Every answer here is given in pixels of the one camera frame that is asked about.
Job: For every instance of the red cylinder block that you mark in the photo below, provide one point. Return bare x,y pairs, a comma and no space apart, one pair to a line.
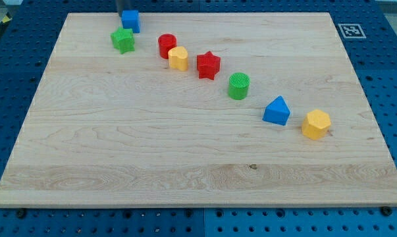
166,42

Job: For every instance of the green star block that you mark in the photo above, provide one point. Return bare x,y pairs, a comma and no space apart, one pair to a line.
123,40

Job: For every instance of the blue cube block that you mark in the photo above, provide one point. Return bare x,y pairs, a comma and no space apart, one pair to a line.
131,20

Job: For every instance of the red star block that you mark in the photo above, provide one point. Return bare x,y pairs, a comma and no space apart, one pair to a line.
208,65

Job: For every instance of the wooden board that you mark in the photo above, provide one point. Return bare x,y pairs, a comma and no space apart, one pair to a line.
111,130

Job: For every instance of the green cylinder block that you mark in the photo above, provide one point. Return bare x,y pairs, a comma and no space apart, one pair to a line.
239,83

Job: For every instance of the yellow heart block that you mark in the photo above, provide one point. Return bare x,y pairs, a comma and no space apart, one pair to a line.
178,58

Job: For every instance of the blue triangular prism block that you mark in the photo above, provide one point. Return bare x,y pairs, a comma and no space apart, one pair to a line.
277,112

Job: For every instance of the yellow hexagon block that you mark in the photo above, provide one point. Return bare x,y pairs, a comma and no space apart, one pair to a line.
316,124

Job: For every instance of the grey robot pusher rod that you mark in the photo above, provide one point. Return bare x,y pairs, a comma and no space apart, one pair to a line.
123,5

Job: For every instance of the white fiducial marker tag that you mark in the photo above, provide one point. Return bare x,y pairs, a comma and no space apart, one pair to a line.
351,31

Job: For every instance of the black bolt front left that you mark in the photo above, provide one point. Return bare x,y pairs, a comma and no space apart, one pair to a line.
20,213

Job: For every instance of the black bolt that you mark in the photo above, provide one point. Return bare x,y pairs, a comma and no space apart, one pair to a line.
386,211
20,213

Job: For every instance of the black bolt front right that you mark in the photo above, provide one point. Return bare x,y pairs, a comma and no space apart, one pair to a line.
386,211

